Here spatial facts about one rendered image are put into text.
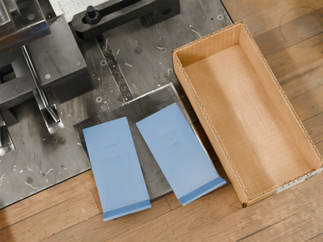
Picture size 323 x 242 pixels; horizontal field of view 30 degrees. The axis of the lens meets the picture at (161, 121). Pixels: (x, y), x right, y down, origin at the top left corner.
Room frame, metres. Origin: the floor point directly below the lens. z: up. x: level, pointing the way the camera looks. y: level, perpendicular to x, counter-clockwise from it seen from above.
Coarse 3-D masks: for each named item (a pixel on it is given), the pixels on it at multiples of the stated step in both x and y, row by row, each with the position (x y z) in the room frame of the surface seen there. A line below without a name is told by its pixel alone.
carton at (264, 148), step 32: (224, 32) 0.43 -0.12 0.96; (192, 64) 0.42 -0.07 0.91; (224, 64) 0.41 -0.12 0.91; (256, 64) 0.38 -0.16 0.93; (192, 96) 0.34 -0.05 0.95; (224, 96) 0.35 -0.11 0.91; (256, 96) 0.34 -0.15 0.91; (224, 128) 0.30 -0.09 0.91; (256, 128) 0.29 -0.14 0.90; (288, 128) 0.28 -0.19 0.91; (224, 160) 0.24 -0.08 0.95; (256, 160) 0.24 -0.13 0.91; (288, 160) 0.23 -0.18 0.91; (320, 160) 0.20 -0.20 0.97; (256, 192) 0.19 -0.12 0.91
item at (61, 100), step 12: (0, 72) 0.44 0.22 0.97; (84, 72) 0.41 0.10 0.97; (60, 84) 0.40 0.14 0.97; (72, 84) 0.40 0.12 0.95; (84, 84) 0.41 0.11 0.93; (60, 96) 0.40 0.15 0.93; (72, 96) 0.40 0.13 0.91; (0, 108) 0.38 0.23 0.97; (12, 108) 0.40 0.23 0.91; (12, 120) 0.38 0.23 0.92
